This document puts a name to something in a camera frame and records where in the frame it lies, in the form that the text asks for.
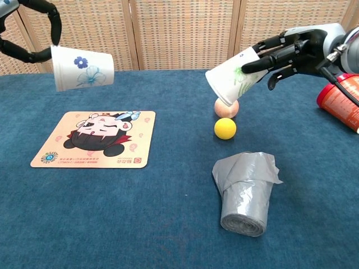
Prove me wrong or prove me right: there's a grey garbage bag roll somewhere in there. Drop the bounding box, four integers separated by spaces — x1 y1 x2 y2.
211 151 283 238

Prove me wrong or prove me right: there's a white cups blue flower print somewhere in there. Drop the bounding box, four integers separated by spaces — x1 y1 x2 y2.
50 45 115 92

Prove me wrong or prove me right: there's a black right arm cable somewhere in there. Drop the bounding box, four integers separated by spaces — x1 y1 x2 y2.
316 44 359 107

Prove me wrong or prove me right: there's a yellow ball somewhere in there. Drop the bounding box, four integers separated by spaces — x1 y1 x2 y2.
214 117 237 141

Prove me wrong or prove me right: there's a white cups green leaf print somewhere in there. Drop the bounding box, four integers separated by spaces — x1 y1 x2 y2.
205 46 269 107

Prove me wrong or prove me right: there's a peach coloured ball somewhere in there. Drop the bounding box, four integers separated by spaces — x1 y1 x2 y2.
214 98 240 119

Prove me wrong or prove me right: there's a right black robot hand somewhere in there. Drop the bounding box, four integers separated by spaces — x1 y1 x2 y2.
241 23 347 91

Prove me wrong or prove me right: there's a red snack canister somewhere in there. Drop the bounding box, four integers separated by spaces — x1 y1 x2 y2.
316 74 359 134

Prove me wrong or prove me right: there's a blue table cloth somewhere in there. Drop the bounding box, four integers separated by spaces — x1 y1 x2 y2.
0 68 359 269

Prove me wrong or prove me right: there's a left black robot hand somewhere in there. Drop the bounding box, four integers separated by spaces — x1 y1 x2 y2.
0 0 62 64

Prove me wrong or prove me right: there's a cartoon character mouse pad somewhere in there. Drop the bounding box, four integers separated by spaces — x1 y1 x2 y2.
30 110 157 169

